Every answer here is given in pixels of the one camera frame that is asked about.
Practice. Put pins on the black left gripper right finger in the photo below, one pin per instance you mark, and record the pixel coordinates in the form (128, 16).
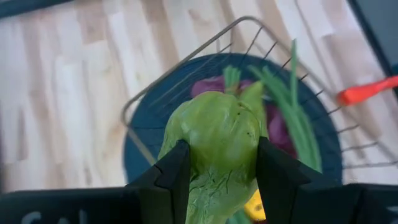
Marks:
(276, 186)

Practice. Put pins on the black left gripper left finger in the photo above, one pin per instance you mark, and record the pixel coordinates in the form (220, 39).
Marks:
(168, 186)

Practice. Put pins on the yellow lemon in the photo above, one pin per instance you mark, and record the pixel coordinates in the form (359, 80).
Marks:
(255, 208)

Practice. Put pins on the purple red onion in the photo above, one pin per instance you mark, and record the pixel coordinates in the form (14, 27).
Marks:
(208, 86)
(280, 130)

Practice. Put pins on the long green beans bundle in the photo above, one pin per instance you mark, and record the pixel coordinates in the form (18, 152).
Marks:
(298, 124)

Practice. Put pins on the round blue woven placemat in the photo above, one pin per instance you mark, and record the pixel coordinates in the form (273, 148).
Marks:
(149, 130)

